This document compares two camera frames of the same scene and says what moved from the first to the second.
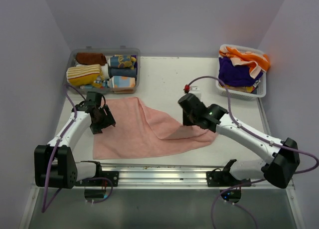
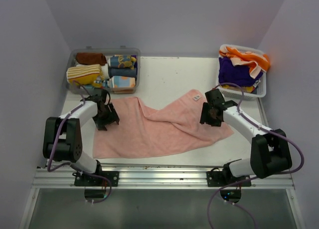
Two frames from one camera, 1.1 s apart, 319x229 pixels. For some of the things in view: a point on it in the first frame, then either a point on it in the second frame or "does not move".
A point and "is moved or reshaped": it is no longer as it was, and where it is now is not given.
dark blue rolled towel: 122,72 does not move
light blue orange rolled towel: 121,82 does not move
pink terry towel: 140,132 is moved or reshaped
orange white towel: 258,63 does not move
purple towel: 236,76 does not move
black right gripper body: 188,120 -> 207,115
